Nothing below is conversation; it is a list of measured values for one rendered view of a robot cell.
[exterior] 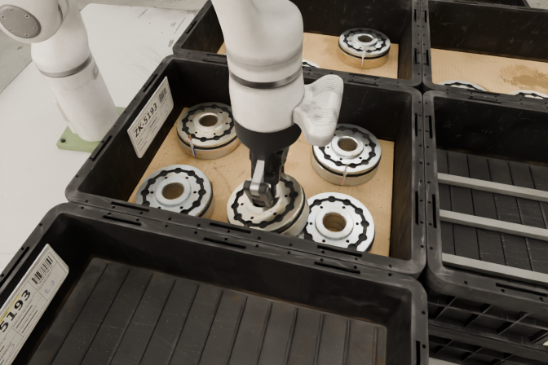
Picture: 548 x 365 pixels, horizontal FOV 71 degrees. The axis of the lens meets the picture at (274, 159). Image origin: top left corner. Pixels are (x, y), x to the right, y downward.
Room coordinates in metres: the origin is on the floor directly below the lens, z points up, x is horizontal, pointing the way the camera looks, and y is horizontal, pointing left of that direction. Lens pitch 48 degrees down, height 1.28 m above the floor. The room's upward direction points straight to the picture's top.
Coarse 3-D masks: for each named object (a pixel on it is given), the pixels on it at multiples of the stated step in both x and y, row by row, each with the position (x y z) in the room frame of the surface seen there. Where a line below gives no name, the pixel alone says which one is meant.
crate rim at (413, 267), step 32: (160, 64) 0.51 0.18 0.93; (224, 64) 0.51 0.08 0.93; (416, 96) 0.43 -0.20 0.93; (416, 128) 0.38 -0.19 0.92; (96, 160) 0.31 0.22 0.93; (416, 160) 0.31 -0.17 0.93; (64, 192) 0.26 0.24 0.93; (416, 192) 0.26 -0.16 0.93; (192, 224) 0.22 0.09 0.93; (224, 224) 0.22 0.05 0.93; (416, 224) 0.22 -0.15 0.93; (320, 256) 0.18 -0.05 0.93; (352, 256) 0.18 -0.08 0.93; (384, 256) 0.18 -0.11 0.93; (416, 256) 0.18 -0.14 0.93
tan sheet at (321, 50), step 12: (312, 36) 0.76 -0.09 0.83; (324, 36) 0.76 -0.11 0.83; (312, 48) 0.71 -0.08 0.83; (324, 48) 0.71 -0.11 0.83; (336, 48) 0.71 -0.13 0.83; (396, 48) 0.71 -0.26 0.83; (312, 60) 0.67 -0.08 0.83; (324, 60) 0.67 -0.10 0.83; (336, 60) 0.67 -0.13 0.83; (396, 60) 0.67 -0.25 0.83; (360, 72) 0.63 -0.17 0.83; (372, 72) 0.63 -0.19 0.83; (384, 72) 0.63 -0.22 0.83; (396, 72) 0.63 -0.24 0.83
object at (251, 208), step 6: (270, 186) 0.30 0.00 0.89; (276, 192) 0.29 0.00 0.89; (246, 198) 0.29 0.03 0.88; (276, 198) 0.28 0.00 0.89; (246, 204) 0.28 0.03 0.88; (252, 204) 0.27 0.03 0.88; (276, 204) 0.27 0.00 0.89; (252, 210) 0.26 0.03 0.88; (258, 210) 0.26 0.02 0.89; (264, 210) 0.26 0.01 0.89; (270, 210) 0.26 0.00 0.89
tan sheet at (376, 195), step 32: (160, 160) 0.40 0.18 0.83; (192, 160) 0.40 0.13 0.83; (224, 160) 0.40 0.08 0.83; (288, 160) 0.40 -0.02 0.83; (384, 160) 0.40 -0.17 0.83; (224, 192) 0.33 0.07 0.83; (320, 192) 0.33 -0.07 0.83; (352, 192) 0.33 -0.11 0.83; (384, 192) 0.33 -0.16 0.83; (384, 224) 0.28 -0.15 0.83
